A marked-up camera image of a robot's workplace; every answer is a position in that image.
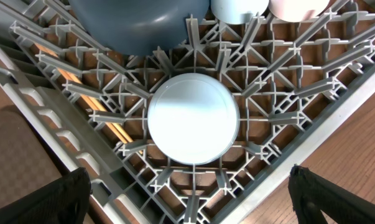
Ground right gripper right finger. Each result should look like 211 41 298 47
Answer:
288 165 375 223

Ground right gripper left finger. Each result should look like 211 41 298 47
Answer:
0 167 91 223

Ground light blue bowl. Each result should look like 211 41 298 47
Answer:
147 73 240 165

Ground white pink cup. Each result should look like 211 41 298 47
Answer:
269 0 330 22

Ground large blue plate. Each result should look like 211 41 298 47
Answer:
69 0 210 55

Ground light blue cup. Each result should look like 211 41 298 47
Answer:
210 0 269 24

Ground grey dishwasher rack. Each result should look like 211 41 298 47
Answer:
0 0 375 223

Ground brown serving tray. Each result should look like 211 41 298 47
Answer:
0 105 96 224

